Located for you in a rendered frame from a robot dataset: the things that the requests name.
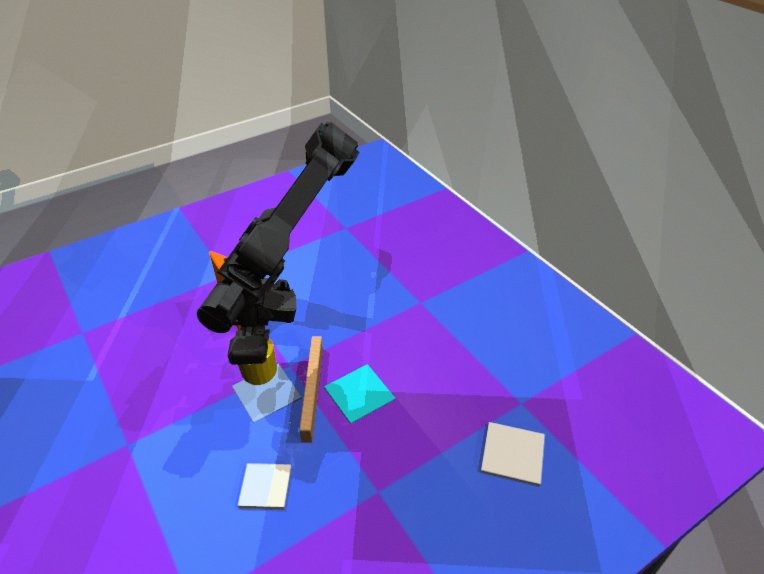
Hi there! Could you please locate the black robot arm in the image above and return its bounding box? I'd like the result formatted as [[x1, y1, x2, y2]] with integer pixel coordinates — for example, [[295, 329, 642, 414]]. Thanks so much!
[[197, 122, 360, 333]]

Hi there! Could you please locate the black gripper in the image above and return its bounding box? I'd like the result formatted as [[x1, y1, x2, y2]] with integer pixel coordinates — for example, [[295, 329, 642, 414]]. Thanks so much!
[[227, 291, 270, 365]]

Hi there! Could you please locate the yellow cup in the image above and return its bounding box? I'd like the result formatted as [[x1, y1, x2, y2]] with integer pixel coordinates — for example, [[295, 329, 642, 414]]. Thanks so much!
[[238, 338, 277, 385]]

